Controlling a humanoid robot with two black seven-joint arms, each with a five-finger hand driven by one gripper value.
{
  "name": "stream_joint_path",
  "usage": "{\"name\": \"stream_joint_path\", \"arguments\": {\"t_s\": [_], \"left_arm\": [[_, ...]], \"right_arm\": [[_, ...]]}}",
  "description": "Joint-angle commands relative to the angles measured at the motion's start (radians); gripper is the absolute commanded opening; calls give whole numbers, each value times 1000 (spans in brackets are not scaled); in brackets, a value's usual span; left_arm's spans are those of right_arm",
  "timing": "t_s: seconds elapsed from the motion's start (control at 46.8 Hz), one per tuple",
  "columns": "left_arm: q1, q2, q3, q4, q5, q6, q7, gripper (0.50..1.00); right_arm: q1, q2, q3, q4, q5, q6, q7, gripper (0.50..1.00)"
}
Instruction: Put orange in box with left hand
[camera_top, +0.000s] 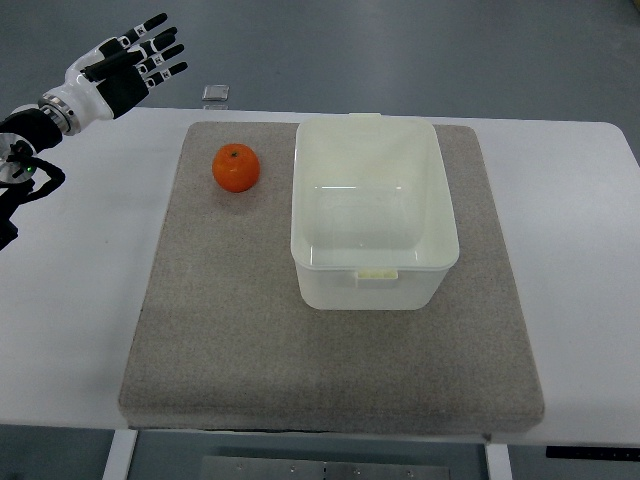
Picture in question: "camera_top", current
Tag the white right table leg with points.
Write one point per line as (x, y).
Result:
(497, 460)

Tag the white table leg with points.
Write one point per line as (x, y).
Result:
(118, 463)
(497, 460)

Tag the black table control panel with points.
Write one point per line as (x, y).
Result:
(593, 453)

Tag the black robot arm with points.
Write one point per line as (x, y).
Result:
(25, 177)

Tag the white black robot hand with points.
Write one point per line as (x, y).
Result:
(104, 83)

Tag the white left table leg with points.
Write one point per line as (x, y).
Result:
(118, 463)

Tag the grey felt mat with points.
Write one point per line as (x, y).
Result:
(224, 340)

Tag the white plastic box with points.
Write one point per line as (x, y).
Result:
(372, 220)

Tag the orange fruit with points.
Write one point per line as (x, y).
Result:
(236, 167)

